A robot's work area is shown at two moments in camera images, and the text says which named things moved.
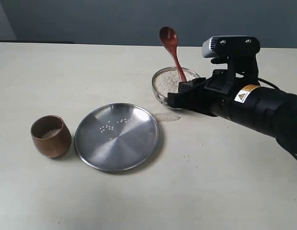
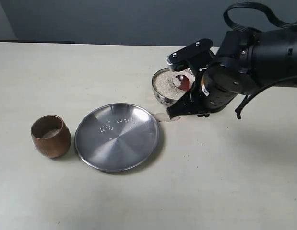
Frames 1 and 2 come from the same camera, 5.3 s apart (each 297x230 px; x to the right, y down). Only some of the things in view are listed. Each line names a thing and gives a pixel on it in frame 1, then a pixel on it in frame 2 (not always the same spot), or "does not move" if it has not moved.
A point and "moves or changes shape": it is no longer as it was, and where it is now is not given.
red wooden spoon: [169, 37] moves or changes shape
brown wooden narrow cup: [51, 137] does not move
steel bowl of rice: [166, 80] does not move
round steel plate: [117, 137] does not move
